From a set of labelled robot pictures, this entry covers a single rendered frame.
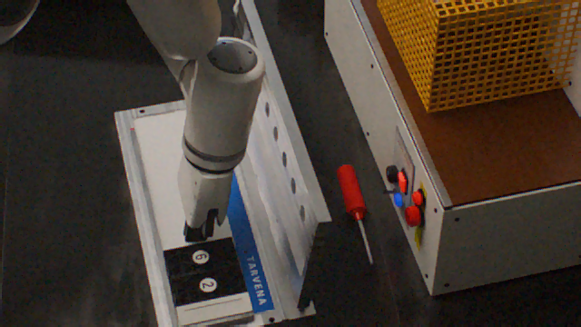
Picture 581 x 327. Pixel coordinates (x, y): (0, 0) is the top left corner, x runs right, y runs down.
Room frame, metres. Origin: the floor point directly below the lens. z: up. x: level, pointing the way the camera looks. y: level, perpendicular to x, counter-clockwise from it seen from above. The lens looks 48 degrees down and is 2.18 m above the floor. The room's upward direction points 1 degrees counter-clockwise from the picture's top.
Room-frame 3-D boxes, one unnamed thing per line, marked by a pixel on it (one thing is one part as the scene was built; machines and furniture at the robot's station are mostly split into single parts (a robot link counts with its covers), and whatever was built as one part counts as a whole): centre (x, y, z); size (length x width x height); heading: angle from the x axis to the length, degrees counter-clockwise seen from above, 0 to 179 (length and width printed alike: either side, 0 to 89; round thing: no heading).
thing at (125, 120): (1.05, 0.12, 0.92); 0.44 x 0.21 x 0.04; 14
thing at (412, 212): (0.96, -0.16, 1.01); 0.03 x 0.02 x 0.03; 14
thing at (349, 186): (1.04, -0.10, 0.91); 0.18 x 0.03 x 0.03; 10
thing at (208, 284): (0.91, 0.11, 0.93); 0.10 x 0.05 x 0.01; 104
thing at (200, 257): (0.95, 0.12, 0.93); 0.10 x 0.05 x 0.01; 104
